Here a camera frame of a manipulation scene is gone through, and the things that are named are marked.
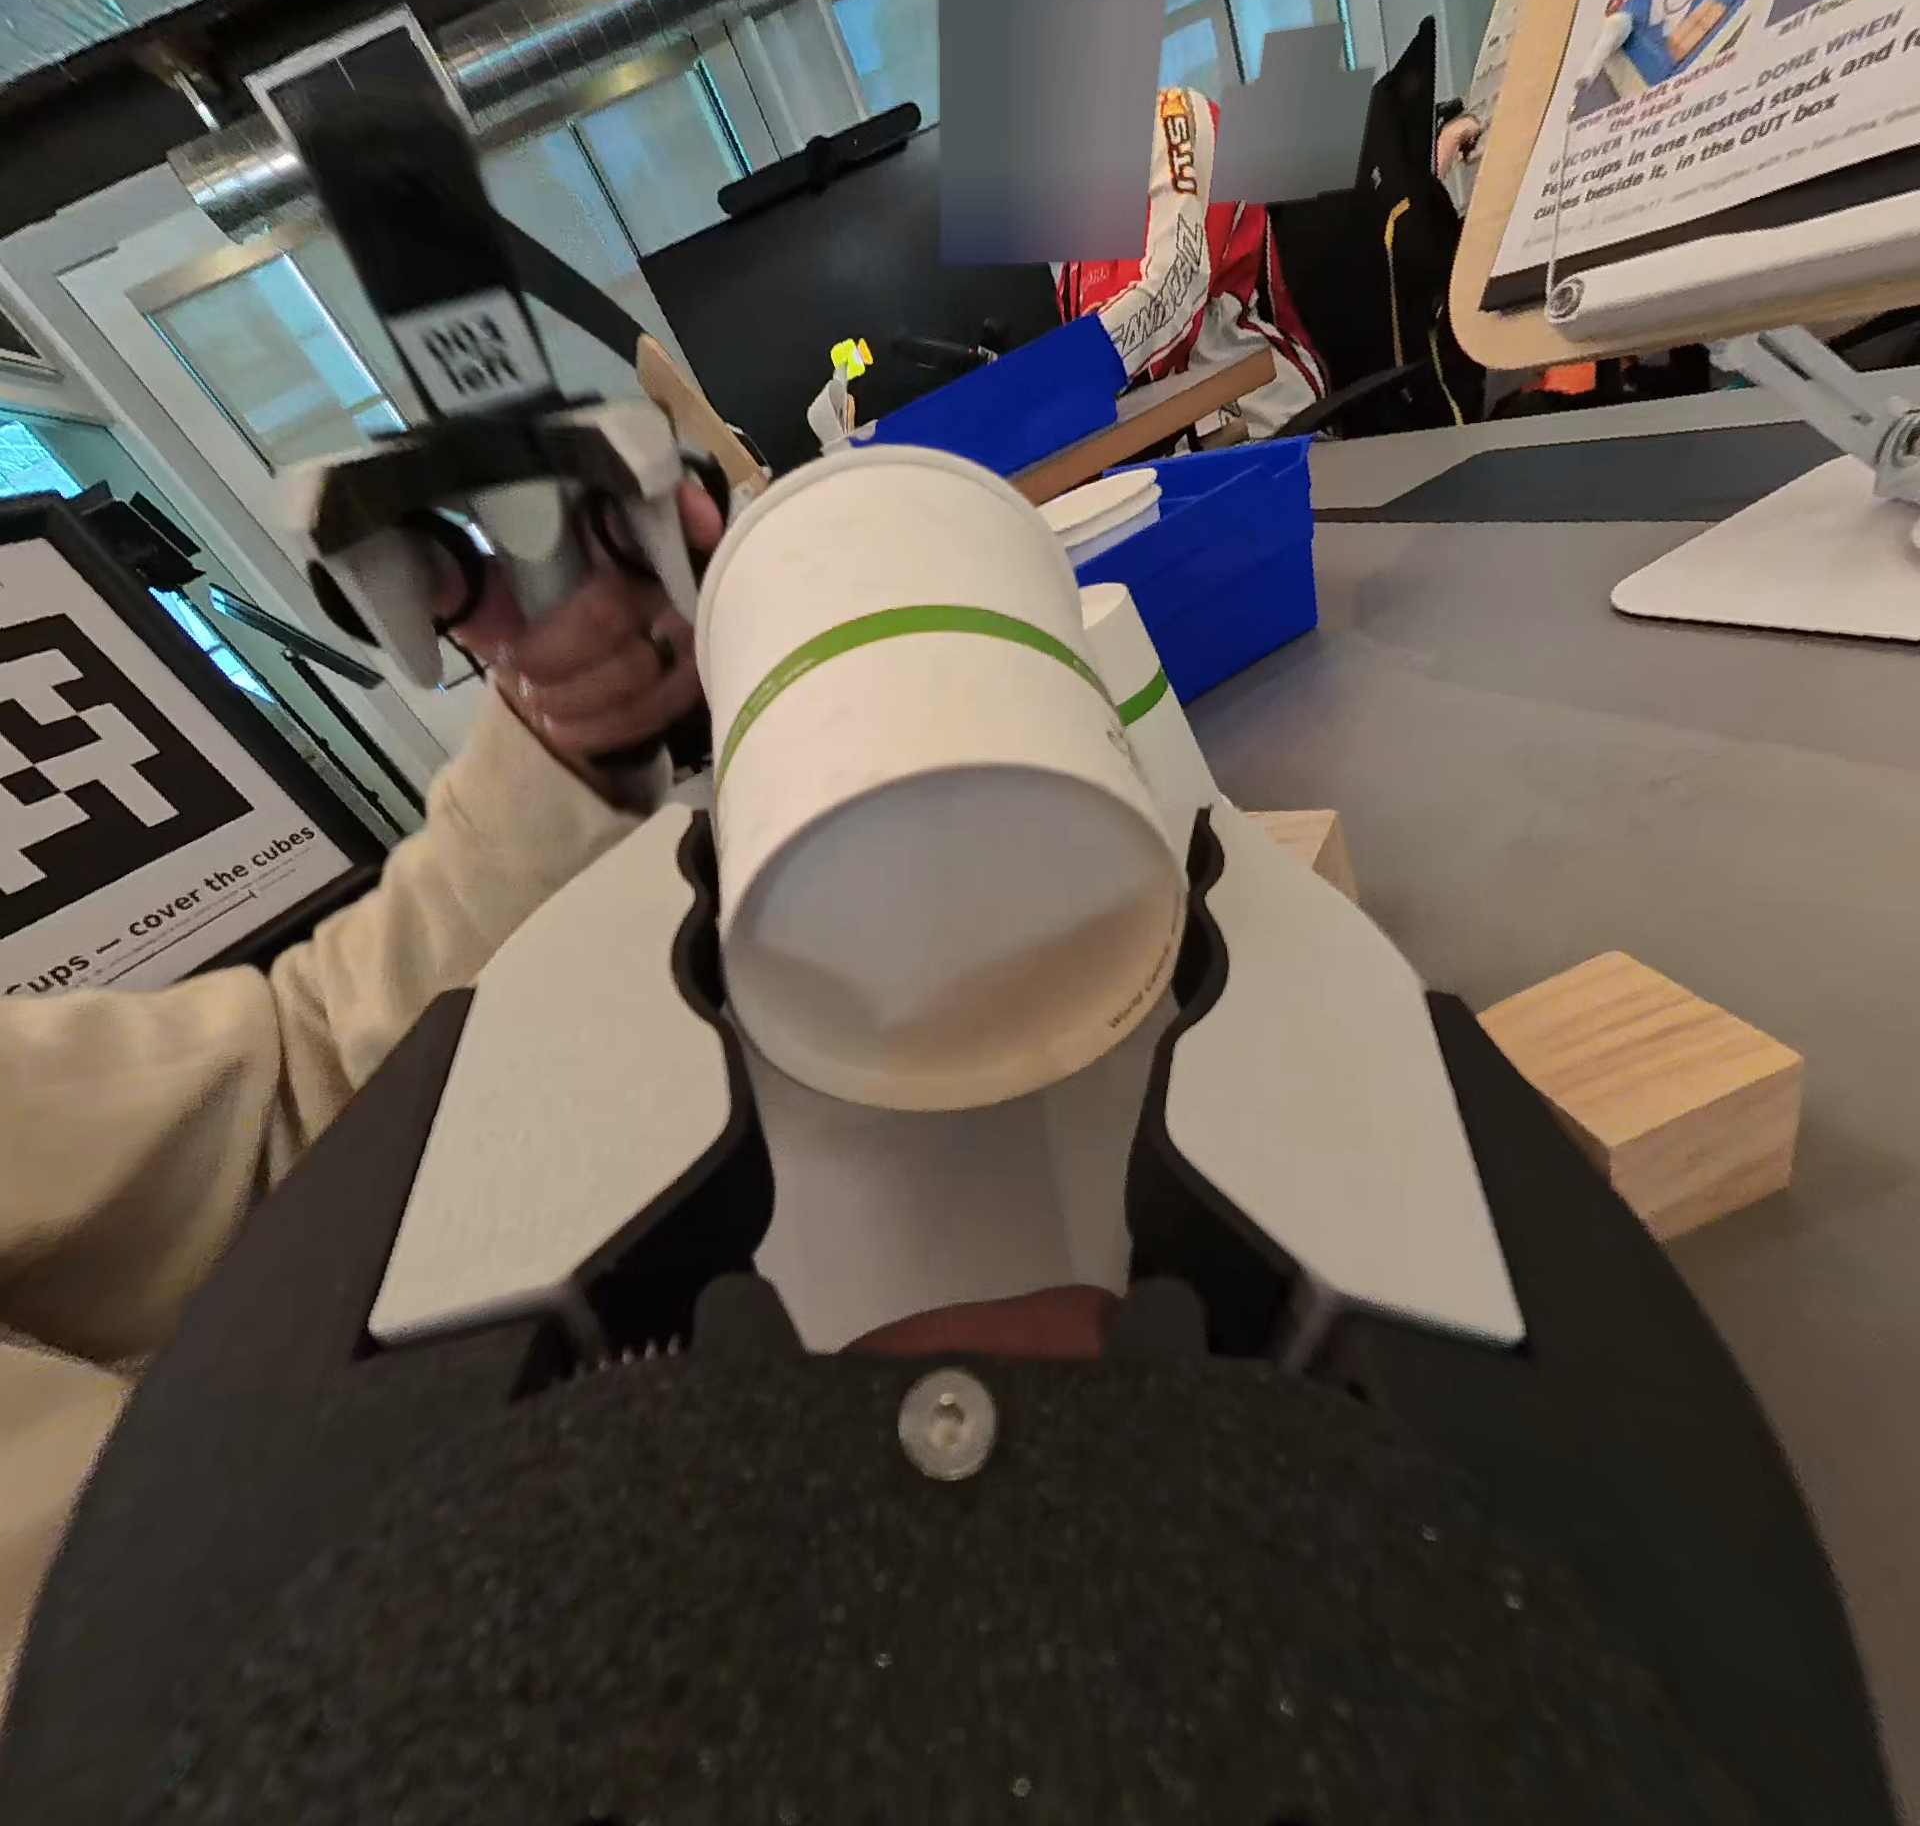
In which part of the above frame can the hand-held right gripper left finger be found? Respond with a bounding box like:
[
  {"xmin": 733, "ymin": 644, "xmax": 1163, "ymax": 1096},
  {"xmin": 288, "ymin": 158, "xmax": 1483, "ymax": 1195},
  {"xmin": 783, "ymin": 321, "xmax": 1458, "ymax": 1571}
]
[{"xmin": 365, "ymin": 803, "xmax": 777, "ymax": 1361}]

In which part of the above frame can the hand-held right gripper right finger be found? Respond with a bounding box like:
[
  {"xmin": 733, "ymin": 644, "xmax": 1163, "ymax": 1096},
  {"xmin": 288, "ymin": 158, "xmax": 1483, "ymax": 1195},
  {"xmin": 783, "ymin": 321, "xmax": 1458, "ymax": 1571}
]
[{"xmin": 1123, "ymin": 803, "xmax": 1530, "ymax": 1365}]

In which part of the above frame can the wooden cube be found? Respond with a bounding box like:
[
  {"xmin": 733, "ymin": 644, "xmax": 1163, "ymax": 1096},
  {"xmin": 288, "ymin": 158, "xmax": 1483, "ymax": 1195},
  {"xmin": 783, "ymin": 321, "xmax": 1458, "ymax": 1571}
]
[
  {"xmin": 1476, "ymin": 948, "xmax": 1806, "ymax": 1246},
  {"xmin": 1241, "ymin": 806, "xmax": 1363, "ymax": 910}
]

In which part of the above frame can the blue plastic bin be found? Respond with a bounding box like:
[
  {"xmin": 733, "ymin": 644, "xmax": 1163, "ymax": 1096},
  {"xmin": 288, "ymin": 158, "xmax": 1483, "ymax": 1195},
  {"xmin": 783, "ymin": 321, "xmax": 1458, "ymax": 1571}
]
[{"xmin": 1049, "ymin": 434, "xmax": 1319, "ymax": 705}]

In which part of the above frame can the person's left hand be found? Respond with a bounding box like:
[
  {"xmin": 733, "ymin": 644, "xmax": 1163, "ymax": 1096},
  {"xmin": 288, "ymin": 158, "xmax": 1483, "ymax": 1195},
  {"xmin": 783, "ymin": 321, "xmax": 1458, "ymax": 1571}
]
[{"xmin": 449, "ymin": 484, "xmax": 729, "ymax": 814}]

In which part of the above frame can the black video bar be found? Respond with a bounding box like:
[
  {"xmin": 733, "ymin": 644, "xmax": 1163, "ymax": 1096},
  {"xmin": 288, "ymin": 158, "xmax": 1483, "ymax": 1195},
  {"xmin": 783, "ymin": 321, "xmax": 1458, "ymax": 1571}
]
[{"xmin": 718, "ymin": 101, "xmax": 926, "ymax": 217}]

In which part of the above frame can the black white marker sign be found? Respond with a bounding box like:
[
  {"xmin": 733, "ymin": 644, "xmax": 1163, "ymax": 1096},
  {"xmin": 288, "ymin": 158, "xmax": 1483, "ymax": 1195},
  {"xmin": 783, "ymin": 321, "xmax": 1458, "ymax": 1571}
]
[{"xmin": 0, "ymin": 494, "xmax": 384, "ymax": 1001}]

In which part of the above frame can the blue storage bin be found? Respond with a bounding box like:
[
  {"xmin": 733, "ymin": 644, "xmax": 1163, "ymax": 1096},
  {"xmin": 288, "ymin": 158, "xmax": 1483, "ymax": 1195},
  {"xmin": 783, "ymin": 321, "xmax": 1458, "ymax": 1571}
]
[{"xmin": 851, "ymin": 308, "xmax": 1130, "ymax": 452}]

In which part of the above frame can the wooden table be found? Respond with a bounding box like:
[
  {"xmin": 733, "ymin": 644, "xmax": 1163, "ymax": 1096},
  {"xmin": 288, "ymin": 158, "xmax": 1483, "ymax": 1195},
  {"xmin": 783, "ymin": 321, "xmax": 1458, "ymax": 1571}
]
[{"xmin": 1006, "ymin": 343, "xmax": 1280, "ymax": 506}]

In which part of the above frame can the wooden instruction board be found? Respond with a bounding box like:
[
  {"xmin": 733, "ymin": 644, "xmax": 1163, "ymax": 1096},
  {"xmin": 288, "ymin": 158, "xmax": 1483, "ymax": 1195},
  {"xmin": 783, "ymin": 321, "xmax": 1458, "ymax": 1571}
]
[{"xmin": 1446, "ymin": 0, "xmax": 1920, "ymax": 371}]

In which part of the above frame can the printed instruction sheet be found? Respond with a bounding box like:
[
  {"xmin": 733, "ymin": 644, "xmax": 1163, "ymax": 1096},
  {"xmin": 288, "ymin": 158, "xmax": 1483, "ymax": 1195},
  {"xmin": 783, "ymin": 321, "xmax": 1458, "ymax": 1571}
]
[{"xmin": 1476, "ymin": 0, "xmax": 1920, "ymax": 316}]

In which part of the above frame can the white poster rail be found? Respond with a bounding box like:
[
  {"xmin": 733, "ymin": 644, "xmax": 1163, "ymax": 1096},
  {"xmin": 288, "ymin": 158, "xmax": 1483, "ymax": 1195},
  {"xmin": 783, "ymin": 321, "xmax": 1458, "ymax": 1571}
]
[{"xmin": 1542, "ymin": 181, "xmax": 1920, "ymax": 347}]

